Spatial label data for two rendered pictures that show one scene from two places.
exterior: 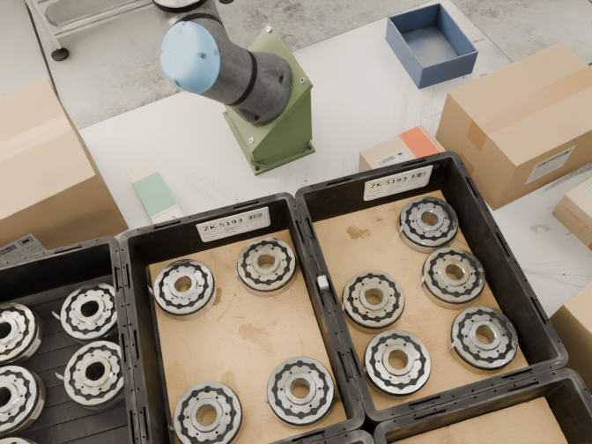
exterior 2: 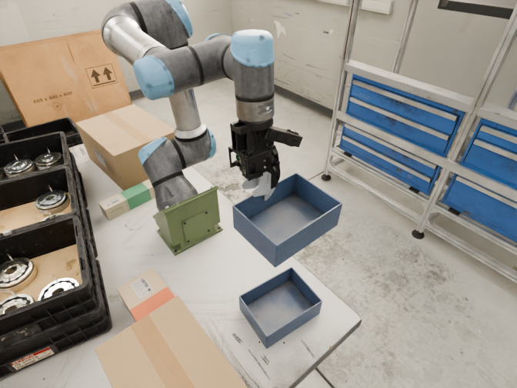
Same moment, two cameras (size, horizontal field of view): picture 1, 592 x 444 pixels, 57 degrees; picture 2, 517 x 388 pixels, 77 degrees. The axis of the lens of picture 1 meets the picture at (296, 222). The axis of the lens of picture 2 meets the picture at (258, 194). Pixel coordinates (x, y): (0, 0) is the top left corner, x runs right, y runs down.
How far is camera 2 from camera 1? 1.21 m
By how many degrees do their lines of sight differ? 48
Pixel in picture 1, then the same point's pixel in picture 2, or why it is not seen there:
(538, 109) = (155, 366)
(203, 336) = (28, 215)
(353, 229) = (73, 262)
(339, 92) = (228, 260)
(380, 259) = (47, 277)
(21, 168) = (121, 138)
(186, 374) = (9, 213)
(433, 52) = (283, 315)
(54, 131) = (141, 140)
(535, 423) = not seen: outside the picture
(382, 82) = (243, 283)
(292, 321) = not seen: hidden behind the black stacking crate
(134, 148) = not seen: hidden behind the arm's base
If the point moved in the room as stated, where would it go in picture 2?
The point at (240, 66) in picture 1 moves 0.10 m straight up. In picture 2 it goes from (155, 171) to (148, 145)
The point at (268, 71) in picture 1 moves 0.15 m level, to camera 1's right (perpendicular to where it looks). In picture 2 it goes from (167, 188) to (172, 219)
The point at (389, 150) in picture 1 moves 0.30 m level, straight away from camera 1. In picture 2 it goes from (153, 283) to (251, 282)
